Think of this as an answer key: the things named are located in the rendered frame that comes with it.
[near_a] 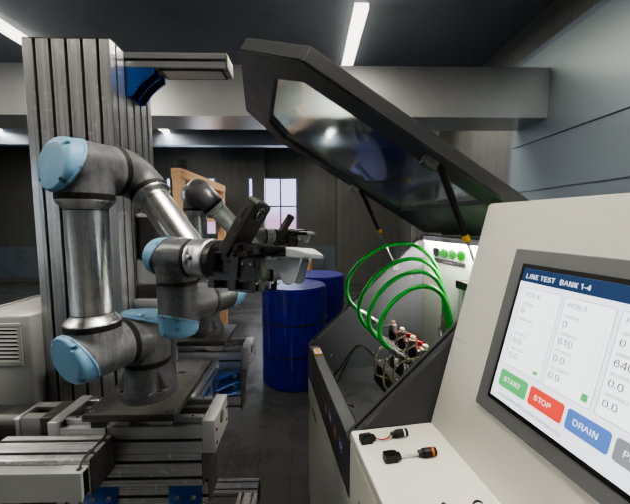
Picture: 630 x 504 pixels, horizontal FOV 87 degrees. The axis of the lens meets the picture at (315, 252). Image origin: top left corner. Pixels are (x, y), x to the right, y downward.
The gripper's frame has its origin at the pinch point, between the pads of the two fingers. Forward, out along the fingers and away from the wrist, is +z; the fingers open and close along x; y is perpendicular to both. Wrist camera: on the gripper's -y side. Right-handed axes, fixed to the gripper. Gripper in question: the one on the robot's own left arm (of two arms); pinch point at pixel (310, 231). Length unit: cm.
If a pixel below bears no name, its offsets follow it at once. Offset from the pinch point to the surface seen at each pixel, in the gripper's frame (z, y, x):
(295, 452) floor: 5, 149, -12
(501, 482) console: -18, 28, 125
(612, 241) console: -10, -19, 129
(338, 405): -27, 40, 80
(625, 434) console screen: -19, 5, 139
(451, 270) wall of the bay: 32, 5, 65
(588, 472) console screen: -20, 13, 137
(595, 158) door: 218, -55, 21
